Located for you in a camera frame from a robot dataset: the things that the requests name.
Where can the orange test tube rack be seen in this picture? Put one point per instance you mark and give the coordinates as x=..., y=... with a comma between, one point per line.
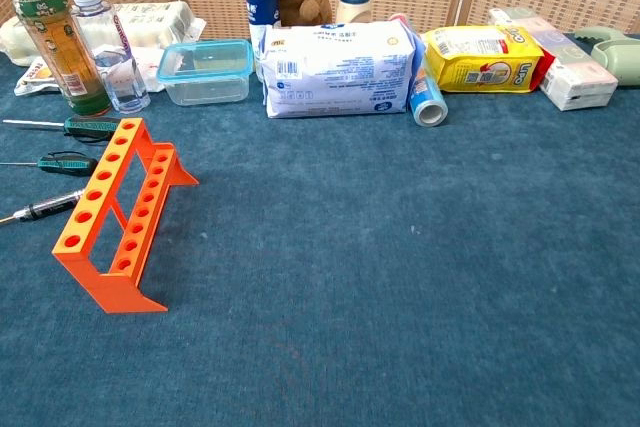
x=120, y=297

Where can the blue table cover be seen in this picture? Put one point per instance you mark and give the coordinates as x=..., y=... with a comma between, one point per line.
x=350, y=272

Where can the white wet wipes pack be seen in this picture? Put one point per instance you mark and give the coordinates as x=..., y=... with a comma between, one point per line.
x=340, y=72

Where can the blue plastic wrap roll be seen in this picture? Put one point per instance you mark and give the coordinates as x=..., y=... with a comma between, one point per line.
x=427, y=97

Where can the clear container blue lid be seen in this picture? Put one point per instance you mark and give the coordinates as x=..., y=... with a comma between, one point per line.
x=205, y=87

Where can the blue white spray can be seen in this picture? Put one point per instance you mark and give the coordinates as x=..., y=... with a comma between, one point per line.
x=260, y=2

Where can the yellow snack bag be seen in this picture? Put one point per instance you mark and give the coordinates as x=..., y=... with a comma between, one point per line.
x=480, y=67

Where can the clear water bottle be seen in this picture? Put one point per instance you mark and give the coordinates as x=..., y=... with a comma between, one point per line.
x=115, y=72

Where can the white paper roll pack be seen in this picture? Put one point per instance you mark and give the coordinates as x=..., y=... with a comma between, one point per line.
x=150, y=22

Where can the red yellow box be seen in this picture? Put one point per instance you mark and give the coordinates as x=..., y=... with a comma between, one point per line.
x=546, y=69

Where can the pastel tissue box pack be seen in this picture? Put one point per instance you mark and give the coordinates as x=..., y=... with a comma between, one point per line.
x=575, y=77

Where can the green tea bottle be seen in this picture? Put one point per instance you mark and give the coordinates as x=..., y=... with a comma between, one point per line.
x=55, y=47

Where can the white pink snack bag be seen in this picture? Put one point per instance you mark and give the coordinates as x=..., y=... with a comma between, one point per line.
x=35, y=77

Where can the green lint roller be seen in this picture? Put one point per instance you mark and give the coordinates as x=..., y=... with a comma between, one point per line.
x=620, y=57

